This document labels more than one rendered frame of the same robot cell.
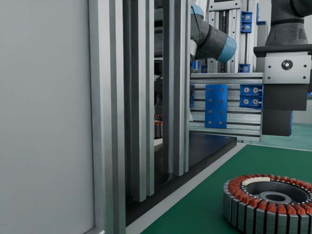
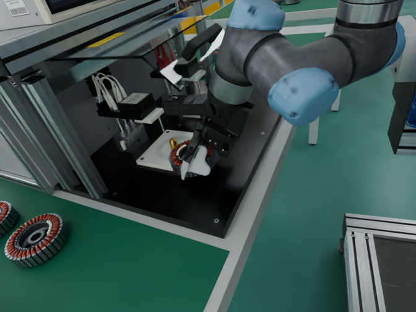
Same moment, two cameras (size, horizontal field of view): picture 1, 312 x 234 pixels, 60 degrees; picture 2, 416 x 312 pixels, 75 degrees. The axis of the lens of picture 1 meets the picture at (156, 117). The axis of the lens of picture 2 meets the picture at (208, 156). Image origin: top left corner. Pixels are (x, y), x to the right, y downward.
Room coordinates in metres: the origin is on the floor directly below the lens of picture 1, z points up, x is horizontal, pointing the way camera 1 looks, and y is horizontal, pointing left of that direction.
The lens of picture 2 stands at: (0.68, -0.51, 1.17)
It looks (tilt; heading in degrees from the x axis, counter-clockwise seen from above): 37 degrees down; 92
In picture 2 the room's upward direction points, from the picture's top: 13 degrees counter-clockwise
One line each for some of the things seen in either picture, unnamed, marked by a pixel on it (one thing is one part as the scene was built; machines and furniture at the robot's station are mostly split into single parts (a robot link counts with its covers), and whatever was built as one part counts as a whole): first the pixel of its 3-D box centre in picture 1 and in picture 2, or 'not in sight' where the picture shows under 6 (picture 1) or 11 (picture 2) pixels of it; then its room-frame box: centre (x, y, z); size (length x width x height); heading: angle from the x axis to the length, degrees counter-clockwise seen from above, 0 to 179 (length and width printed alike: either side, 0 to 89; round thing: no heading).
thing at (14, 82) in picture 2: not in sight; (117, 34); (0.49, 0.28, 1.04); 0.62 x 0.02 x 0.03; 59
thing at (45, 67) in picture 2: not in sight; (51, 62); (0.38, 0.09, 1.05); 0.06 x 0.04 x 0.04; 59
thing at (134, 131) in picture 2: not in sight; (130, 136); (0.45, 0.16, 0.80); 0.08 x 0.05 x 0.06; 59
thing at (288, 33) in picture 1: (286, 35); not in sight; (1.07, -0.50, 1.09); 0.15 x 0.15 x 0.10
